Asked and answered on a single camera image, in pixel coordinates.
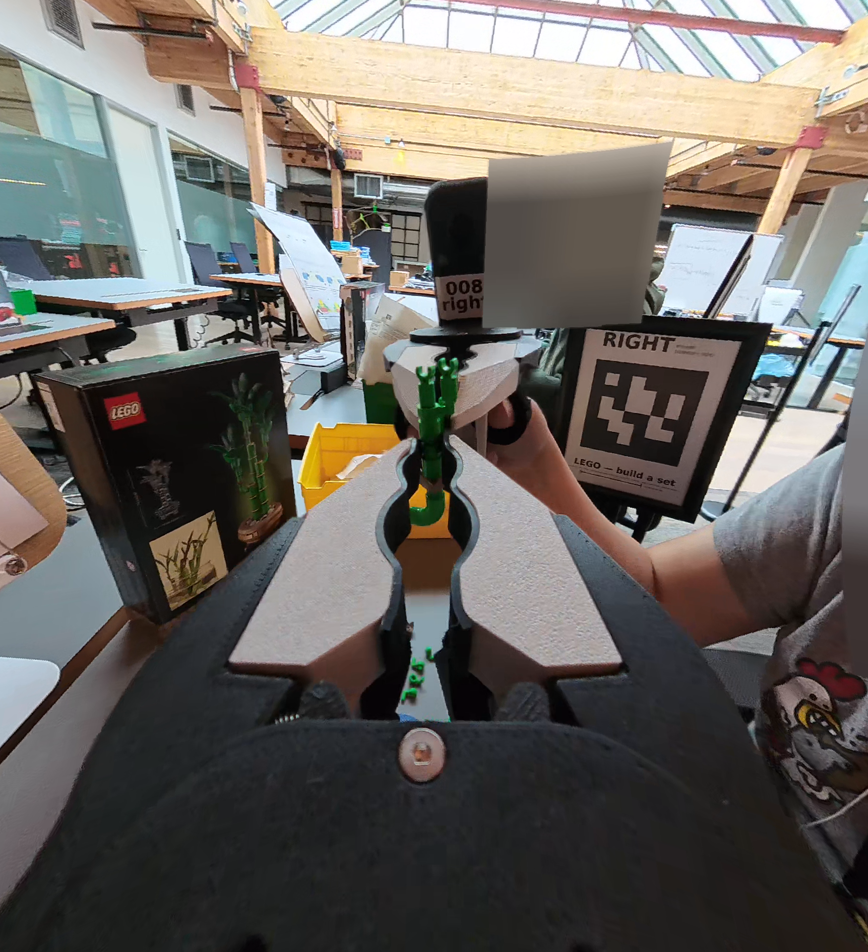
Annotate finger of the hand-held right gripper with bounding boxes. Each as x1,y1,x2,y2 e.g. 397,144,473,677
445,344,544,440
384,344,435,441

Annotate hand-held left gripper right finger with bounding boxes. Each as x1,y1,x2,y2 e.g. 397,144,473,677
445,437,623,718

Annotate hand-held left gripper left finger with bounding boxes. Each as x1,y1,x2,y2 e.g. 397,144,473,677
229,439,419,718

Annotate green lego bamboo stem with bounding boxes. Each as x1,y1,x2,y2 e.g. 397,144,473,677
408,357,462,529

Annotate scattered small green lego pieces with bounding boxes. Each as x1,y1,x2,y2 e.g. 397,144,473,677
400,646,439,705

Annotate black lego set box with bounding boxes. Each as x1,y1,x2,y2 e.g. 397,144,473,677
34,346,297,624

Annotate person's right hand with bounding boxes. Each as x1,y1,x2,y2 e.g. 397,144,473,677
488,394,608,523

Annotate green plastic bin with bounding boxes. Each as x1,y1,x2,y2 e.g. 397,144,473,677
363,379,407,427

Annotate white paper bag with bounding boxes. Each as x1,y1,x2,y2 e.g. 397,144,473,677
357,294,436,385

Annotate tall black box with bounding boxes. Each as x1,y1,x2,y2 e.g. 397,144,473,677
339,281,387,373

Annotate yellow plastic bin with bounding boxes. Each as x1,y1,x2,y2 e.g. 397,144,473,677
299,422,453,538

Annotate wooden skateboard deck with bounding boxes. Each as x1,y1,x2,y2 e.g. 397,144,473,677
279,268,328,345

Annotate tilted flip chart whiteboard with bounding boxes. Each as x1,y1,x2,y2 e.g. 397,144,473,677
248,202,347,300

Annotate black framed tag sign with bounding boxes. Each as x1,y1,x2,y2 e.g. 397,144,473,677
557,316,773,540

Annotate black office chair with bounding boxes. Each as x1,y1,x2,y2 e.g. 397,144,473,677
229,241,288,330
184,241,258,348

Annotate large white whiteboard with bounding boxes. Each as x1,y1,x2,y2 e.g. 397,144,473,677
657,225,785,318

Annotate wooden top desk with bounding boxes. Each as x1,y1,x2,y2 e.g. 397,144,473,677
13,277,234,352

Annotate small white whiteboard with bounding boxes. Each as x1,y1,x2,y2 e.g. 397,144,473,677
757,286,805,326

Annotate black easel stand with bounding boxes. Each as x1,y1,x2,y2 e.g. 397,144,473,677
702,234,864,522

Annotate wooden board with paper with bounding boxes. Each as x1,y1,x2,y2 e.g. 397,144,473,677
0,364,69,620

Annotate grey top desk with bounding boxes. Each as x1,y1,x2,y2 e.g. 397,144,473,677
0,312,117,388

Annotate white cord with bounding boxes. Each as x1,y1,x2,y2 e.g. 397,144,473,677
806,757,868,831

